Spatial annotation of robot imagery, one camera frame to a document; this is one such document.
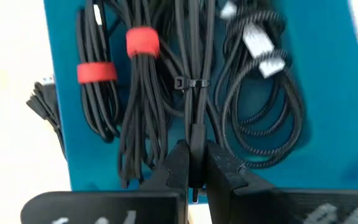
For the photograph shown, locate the long black cable red strap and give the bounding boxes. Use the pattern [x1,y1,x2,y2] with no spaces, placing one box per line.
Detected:
[116,0,171,189]

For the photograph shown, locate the compact black cable red strap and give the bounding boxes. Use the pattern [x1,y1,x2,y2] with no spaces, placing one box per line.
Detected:
[75,0,121,142]

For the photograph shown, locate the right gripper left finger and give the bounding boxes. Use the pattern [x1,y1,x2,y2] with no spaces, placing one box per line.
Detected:
[20,140,188,224]

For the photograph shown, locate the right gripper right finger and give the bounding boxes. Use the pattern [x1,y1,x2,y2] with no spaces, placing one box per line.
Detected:
[206,140,358,224]

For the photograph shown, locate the black USB-A cable bundle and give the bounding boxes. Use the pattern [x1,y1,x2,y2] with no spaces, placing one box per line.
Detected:
[25,76,67,158]

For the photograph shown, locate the black braided cable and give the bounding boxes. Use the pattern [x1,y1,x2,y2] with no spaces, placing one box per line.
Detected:
[213,9,306,170]

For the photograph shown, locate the long black zip-tied cable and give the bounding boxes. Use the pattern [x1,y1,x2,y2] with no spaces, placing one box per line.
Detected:
[158,0,226,203]

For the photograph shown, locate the blue plastic tray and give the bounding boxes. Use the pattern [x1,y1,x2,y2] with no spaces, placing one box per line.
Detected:
[43,0,358,205]

